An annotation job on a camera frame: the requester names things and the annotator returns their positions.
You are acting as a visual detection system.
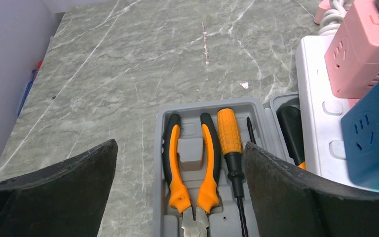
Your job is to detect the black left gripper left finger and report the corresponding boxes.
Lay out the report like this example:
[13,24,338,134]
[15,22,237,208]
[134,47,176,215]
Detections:
[0,139,118,237]

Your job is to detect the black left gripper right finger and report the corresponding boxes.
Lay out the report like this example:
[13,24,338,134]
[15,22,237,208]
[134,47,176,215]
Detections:
[244,142,379,237]

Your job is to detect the blue cube socket adapter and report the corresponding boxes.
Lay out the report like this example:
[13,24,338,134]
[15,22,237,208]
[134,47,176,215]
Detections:
[341,82,379,191]

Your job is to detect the pink cube socket adapter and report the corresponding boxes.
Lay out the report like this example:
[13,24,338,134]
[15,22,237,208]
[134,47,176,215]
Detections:
[324,0,379,99]

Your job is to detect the black orange utility knife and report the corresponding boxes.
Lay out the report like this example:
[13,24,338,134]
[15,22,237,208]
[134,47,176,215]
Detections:
[276,106,306,169]

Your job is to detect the grey plastic tool tray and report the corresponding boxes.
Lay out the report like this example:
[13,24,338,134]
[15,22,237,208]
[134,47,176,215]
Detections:
[152,92,300,237]

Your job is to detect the orange black pliers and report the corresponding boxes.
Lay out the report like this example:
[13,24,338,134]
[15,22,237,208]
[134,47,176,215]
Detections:
[162,113,221,237]

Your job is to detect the white power strip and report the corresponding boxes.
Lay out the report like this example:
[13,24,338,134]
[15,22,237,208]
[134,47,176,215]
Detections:
[295,35,379,194]

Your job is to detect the orange black screwdriver in tray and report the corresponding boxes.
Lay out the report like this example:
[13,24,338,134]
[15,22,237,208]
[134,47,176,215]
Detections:
[217,108,248,237]

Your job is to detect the blue red pen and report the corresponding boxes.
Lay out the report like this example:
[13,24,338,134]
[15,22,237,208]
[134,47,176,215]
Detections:
[17,60,43,116]

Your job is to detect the white coiled cable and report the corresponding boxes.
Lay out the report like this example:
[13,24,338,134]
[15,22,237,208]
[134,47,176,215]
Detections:
[317,0,354,37]

